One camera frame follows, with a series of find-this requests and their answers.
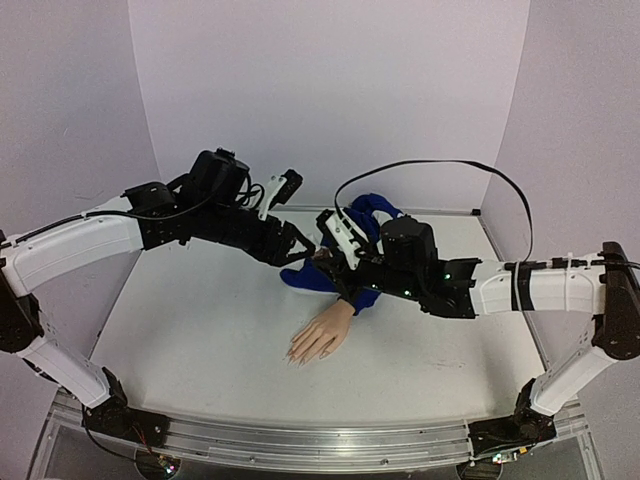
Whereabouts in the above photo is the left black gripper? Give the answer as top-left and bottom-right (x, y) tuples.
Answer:
(197, 199), (320, 268)

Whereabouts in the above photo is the pink nail polish bottle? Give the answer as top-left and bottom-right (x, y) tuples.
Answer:
(313, 249), (332, 260)

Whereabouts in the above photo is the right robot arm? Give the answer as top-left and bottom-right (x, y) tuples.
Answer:
(314, 210), (639, 462)

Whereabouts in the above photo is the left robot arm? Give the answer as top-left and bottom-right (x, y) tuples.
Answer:
(1, 148), (315, 446)

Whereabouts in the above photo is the blue red white jacket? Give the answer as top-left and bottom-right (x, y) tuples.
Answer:
(279, 194), (401, 318)

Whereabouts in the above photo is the mannequin hand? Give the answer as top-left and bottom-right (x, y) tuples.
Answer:
(287, 299), (355, 366)

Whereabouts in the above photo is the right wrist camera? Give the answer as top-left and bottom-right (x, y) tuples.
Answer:
(316, 207), (371, 270)

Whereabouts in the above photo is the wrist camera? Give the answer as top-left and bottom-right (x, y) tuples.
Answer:
(258, 169), (303, 221)
(316, 207), (371, 270)

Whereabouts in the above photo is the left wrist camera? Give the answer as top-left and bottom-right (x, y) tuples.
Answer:
(258, 169), (303, 221)

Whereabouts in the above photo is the black left camera cable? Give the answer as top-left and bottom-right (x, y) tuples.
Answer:
(234, 174), (266, 209)

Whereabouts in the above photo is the black camera cable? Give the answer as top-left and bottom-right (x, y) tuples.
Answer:
(334, 158), (534, 264)
(234, 174), (266, 209)

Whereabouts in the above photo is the black right camera cable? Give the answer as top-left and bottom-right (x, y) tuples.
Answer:
(334, 158), (534, 264)

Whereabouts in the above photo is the aluminium table front rail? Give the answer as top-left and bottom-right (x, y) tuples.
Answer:
(29, 390), (603, 479)

